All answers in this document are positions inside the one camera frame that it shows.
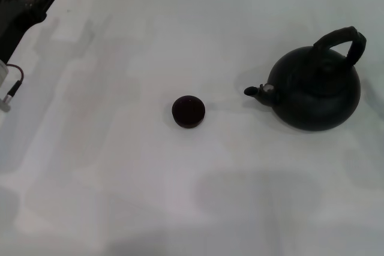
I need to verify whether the left wrist cable with plug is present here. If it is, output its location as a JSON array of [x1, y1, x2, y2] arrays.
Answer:
[[0, 63, 25, 112]]

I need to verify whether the black teapot with handle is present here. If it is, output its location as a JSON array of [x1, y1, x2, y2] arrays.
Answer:
[[243, 26, 367, 132]]

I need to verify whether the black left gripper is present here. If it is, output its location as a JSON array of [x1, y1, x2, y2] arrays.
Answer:
[[0, 0, 61, 62]]

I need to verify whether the dark round teacup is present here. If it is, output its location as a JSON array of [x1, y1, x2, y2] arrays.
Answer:
[[171, 95, 207, 129]]

